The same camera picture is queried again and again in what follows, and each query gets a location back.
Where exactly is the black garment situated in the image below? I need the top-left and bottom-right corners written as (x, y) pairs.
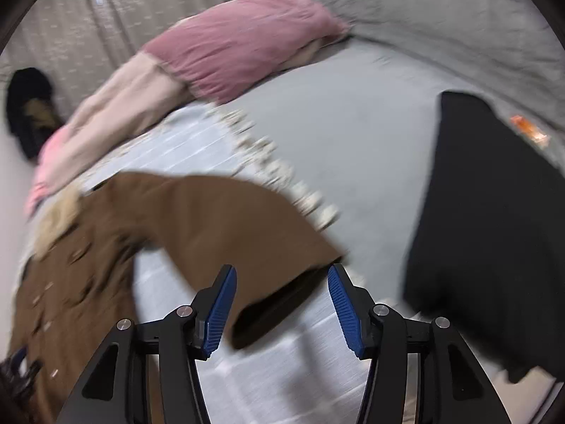
top-left (404, 90), bottom-right (565, 385)

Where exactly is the grey dotted curtain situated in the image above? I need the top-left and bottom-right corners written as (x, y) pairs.
top-left (0, 0), bottom-right (274, 111)

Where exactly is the brown coat with fur collar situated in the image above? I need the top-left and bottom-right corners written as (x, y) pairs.
top-left (9, 172), bottom-right (345, 424)

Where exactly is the small orange packet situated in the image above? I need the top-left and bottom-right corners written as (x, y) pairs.
top-left (510, 115), bottom-right (550, 146)

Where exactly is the grey quilted pillow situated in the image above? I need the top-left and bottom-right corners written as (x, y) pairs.
top-left (274, 0), bottom-right (561, 111)

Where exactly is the light blue checked fringed blanket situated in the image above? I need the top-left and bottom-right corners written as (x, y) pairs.
top-left (79, 104), bottom-right (420, 424)

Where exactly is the pink fleece blanket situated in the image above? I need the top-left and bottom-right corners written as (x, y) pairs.
top-left (24, 124), bottom-right (76, 217)

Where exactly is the beige duvet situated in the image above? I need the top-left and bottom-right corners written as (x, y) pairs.
top-left (37, 51), bottom-right (195, 190)

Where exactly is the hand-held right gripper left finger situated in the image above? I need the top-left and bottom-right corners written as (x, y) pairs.
top-left (55, 264), bottom-right (238, 424)

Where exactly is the pink velvet pillow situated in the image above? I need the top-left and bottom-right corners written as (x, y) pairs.
top-left (142, 0), bottom-right (351, 104)

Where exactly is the black hanging fleece jacket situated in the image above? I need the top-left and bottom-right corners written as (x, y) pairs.
top-left (4, 67), bottom-right (65, 162)

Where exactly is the olive hanging garment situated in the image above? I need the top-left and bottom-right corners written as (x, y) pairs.
top-left (24, 97), bottom-right (63, 130)

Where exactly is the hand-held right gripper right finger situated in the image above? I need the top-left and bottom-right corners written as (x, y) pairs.
top-left (327, 263), bottom-right (513, 424)

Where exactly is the grey bed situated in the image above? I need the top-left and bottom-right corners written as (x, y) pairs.
top-left (145, 31), bottom-right (565, 407)

